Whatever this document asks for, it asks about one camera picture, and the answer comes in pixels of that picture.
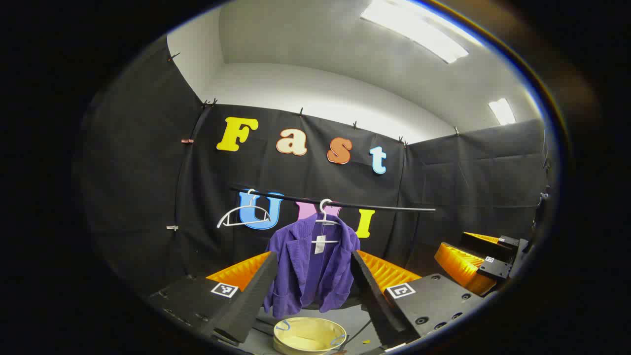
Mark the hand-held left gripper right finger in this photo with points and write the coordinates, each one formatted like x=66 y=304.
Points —
x=374 y=296

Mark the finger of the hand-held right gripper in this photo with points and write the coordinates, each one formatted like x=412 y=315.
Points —
x=493 y=246
x=461 y=266

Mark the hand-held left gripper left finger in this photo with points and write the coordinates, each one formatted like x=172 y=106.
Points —
x=251 y=296

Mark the purple ribbed jacket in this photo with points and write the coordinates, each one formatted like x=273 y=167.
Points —
x=300 y=266

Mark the yellow laundry hamper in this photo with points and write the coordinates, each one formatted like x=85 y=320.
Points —
x=305 y=336

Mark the white plastic clothes hanger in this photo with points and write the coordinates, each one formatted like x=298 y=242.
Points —
x=324 y=214
x=235 y=211

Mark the black clothes rack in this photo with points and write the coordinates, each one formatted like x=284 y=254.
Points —
x=384 y=207

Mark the small ceiling light panel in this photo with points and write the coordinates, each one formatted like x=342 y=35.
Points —
x=502 y=112

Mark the large ceiling light panel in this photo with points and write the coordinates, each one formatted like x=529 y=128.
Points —
x=419 y=29

